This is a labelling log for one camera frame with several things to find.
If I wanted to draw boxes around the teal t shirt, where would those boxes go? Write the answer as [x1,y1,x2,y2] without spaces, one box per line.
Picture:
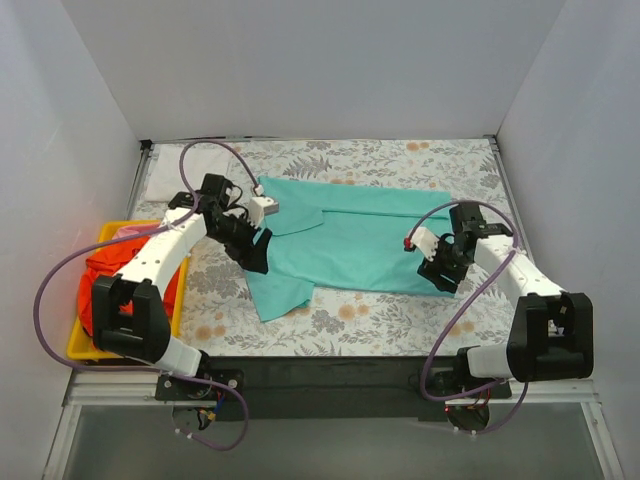
[246,176,452,322]

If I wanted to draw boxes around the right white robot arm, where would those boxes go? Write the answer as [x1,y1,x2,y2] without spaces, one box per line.
[404,200,594,401]

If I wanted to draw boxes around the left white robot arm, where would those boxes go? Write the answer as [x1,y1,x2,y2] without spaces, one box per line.
[91,174,279,400]

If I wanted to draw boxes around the white folded t shirt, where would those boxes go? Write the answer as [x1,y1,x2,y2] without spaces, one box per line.
[144,144,233,202]

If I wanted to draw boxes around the pink t shirt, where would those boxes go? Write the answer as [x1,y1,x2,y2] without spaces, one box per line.
[113,224,156,239]

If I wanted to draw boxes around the orange t shirt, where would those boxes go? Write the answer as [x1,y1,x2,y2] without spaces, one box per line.
[91,226,174,348]

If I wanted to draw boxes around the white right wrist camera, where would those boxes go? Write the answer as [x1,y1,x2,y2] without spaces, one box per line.
[403,227,440,261]

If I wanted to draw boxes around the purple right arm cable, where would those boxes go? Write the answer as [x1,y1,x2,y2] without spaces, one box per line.
[407,200,530,436]

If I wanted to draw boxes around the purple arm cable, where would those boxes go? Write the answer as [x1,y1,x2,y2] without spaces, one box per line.
[407,200,530,436]
[32,140,265,451]

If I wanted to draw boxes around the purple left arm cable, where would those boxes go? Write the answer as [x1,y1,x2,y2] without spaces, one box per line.
[32,140,265,451]

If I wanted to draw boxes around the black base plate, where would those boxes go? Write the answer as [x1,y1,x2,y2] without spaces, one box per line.
[154,355,514,426]

